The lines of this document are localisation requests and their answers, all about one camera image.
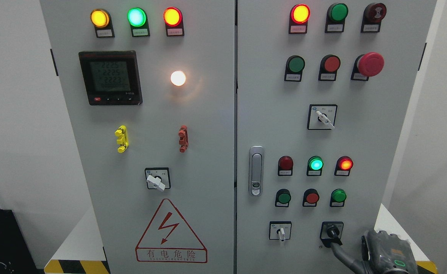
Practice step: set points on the red lit indicator top right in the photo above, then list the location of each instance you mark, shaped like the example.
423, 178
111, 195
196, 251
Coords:
298, 19

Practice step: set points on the left grey cabinet door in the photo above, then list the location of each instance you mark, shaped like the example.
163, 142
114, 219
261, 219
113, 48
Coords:
202, 178

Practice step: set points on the red emergency stop mushroom button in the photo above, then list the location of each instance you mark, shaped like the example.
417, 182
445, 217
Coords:
367, 65

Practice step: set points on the red-orange indicator light left door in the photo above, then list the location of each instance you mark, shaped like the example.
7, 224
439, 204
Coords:
174, 22

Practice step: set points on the green lit indicator lower middle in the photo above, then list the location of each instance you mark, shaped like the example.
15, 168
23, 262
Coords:
315, 166

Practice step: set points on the green push button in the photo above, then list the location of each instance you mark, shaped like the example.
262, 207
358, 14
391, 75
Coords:
283, 198
294, 68

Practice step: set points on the white selector switch upper right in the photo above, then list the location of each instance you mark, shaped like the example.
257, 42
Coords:
322, 116

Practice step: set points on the green illuminated button lower right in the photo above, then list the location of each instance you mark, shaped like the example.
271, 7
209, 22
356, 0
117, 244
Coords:
338, 198

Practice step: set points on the red push button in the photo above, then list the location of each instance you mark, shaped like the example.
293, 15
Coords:
310, 198
329, 67

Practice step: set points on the black box with antenna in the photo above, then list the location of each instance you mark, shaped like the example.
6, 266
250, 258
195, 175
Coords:
15, 257

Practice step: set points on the green push button lower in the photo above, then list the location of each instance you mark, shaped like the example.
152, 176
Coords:
283, 198

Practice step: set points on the white glowing indicator light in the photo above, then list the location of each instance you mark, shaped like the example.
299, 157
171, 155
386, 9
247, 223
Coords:
178, 78

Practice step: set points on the dark red indicator lower left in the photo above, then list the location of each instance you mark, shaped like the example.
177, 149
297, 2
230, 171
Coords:
285, 166

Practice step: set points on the red indicator lower right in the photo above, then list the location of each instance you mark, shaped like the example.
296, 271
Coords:
343, 166

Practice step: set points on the grey cabinet door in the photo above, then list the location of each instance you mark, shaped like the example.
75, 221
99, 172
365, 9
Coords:
202, 178
273, 113

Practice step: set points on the yellow terminal connector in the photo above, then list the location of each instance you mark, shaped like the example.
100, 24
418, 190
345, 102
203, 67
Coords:
122, 139

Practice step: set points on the dark red buzzer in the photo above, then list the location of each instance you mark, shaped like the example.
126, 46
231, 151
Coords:
373, 15

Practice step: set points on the white platform with hazard stripes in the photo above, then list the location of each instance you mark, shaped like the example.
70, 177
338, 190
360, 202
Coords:
82, 252

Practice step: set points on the silver door latch handle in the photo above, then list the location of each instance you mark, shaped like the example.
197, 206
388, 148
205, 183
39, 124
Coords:
256, 157

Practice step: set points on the red push button upper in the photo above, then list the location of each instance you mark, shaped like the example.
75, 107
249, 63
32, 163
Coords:
329, 67

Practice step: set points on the black digital power meter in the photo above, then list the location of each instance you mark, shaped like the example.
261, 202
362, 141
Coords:
111, 77

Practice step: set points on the white selector switch bottom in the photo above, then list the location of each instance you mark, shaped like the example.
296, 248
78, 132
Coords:
280, 230

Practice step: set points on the right grey cabinet door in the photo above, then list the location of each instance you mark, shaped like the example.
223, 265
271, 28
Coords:
273, 113

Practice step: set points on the green indicator light top left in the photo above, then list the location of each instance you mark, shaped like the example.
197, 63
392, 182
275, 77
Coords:
138, 21

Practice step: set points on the yellow indicator light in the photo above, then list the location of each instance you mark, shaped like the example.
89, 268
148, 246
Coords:
102, 23

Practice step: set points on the red push button lower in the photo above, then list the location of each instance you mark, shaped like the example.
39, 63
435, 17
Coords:
310, 198

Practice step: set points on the red electric hazard warning sticker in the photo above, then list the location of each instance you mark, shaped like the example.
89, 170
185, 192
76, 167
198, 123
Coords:
168, 238

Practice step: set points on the black rotary knob switch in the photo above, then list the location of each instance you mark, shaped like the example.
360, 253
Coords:
331, 232

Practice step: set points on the red terminal connector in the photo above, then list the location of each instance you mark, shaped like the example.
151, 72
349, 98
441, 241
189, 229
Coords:
183, 138

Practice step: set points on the green indicator top right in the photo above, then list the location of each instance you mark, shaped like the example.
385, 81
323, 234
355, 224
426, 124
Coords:
335, 17

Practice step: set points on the green push button upper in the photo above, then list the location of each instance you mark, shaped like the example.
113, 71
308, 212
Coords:
294, 68

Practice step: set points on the white selector switch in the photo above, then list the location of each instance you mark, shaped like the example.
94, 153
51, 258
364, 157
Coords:
280, 230
322, 116

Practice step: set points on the white selector switch left door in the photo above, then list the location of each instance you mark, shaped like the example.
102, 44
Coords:
158, 178

